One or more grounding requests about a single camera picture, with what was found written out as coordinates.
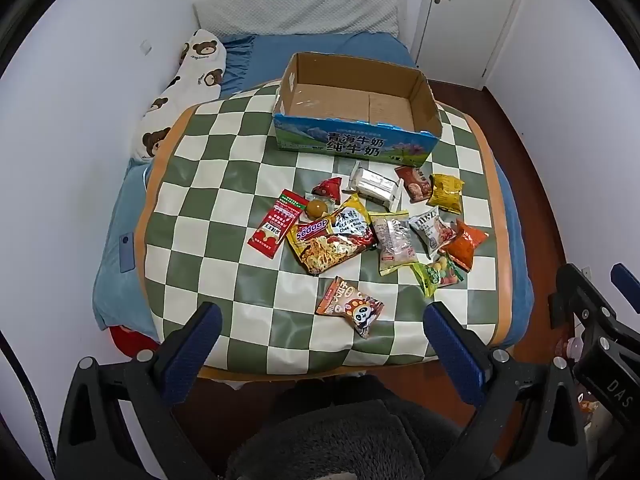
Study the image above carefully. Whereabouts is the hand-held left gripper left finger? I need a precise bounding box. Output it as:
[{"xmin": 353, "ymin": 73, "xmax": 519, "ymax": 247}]
[{"xmin": 56, "ymin": 301, "xmax": 223, "ymax": 480}]

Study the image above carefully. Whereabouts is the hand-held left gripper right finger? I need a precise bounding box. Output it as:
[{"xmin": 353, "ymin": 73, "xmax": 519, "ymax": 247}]
[{"xmin": 423, "ymin": 301, "xmax": 588, "ymax": 480}]

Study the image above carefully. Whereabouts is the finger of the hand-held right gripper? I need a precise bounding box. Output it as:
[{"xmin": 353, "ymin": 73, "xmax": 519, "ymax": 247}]
[
  {"xmin": 610, "ymin": 262, "xmax": 640, "ymax": 311},
  {"xmin": 556, "ymin": 262, "xmax": 621, "ymax": 337}
]

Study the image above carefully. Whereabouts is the orange snack packet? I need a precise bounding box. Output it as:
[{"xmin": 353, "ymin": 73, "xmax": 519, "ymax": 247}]
[{"xmin": 440, "ymin": 220, "xmax": 490, "ymax": 273}]

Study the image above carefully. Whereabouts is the panda print snack packet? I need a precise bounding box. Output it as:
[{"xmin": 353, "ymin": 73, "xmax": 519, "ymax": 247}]
[{"xmin": 315, "ymin": 276, "xmax": 386, "ymax": 339}]

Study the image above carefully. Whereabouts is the clear pink snack packet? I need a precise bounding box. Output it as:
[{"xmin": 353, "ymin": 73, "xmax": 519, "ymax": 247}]
[{"xmin": 370, "ymin": 210, "xmax": 420, "ymax": 277}]

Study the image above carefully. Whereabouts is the silver cookie packet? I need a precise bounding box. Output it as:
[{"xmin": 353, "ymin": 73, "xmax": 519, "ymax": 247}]
[{"xmin": 409, "ymin": 206, "xmax": 458, "ymax": 257}]

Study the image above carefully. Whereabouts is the red ketchup packet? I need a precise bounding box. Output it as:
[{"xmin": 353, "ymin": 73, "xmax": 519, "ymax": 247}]
[{"xmin": 247, "ymin": 189, "xmax": 310, "ymax": 260}]

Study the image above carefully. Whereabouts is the yellow instant noodle packet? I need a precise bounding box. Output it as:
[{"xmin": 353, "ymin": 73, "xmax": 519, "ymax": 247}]
[{"xmin": 285, "ymin": 194, "xmax": 379, "ymax": 276}]

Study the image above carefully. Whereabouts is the white wafer bar packet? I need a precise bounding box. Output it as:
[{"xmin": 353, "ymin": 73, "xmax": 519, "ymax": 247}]
[{"xmin": 348, "ymin": 161, "xmax": 403, "ymax": 212}]

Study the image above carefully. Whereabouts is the braised egg packet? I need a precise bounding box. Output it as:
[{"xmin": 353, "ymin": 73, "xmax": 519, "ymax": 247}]
[{"xmin": 299, "ymin": 199, "xmax": 333, "ymax": 223}]

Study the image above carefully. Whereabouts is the cardboard box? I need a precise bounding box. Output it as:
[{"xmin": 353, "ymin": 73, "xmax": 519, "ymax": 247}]
[{"xmin": 272, "ymin": 52, "xmax": 442, "ymax": 167}]

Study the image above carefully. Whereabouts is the red object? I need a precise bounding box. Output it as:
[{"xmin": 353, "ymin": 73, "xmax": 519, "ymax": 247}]
[{"xmin": 109, "ymin": 324, "xmax": 161, "ymax": 361}]

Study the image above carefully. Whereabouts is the green candy packet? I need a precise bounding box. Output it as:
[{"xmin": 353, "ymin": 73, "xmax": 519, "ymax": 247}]
[{"xmin": 411, "ymin": 254, "xmax": 466, "ymax": 300}]

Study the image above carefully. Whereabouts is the blue bed sheet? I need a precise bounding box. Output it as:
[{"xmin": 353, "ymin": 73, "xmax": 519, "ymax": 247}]
[{"xmin": 92, "ymin": 32, "xmax": 533, "ymax": 346}]

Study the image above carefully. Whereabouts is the blue fabric label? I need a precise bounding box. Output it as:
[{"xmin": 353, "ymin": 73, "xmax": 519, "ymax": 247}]
[{"xmin": 119, "ymin": 232, "xmax": 136, "ymax": 273}]

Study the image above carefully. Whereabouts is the grey fleece clothing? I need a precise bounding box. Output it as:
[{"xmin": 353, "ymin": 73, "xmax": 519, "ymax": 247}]
[{"xmin": 225, "ymin": 375, "xmax": 481, "ymax": 480}]

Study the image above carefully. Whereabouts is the green white checkered mat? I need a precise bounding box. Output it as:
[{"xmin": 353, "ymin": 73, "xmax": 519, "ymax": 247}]
[{"xmin": 135, "ymin": 79, "xmax": 513, "ymax": 378}]

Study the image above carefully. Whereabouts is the yellow snack packet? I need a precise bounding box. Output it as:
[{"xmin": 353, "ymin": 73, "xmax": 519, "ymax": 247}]
[{"xmin": 426, "ymin": 173, "xmax": 466, "ymax": 216}]

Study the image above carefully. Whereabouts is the brown-red snack packet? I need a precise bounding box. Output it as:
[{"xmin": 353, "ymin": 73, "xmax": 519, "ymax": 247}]
[{"xmin": 394, "ymin": 165, "xmax": 433, "ymax": 203}]

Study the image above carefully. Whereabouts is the red triangular snack packet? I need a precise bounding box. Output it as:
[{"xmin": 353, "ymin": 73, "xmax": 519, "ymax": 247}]
[{"xmin": 311, "ymin": 176, "xmax": 343, "ymax": 202}]

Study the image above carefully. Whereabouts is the bear print pillow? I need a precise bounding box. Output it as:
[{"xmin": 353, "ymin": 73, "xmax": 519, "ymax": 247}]
[{"xmin": 132, "ymin": 29, "xmax": 227, "ymax": 161}]

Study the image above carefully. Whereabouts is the white door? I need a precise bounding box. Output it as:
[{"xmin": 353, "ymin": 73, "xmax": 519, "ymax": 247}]
[{"xmin": 412, "ymin": 0, "xmax": 531, "ymax": 92}]

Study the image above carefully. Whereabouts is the grey pillow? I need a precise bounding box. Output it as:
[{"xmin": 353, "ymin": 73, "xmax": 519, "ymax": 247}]
[{"xmin": 192, "ymin": 0, "xmax": 401, "ymax": 41}]

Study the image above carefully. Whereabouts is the black cable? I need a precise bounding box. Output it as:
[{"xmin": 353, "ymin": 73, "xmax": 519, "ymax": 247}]
[{"xmin": 0, "ymin": 330, "xmax": 56, "ymax": 480}]

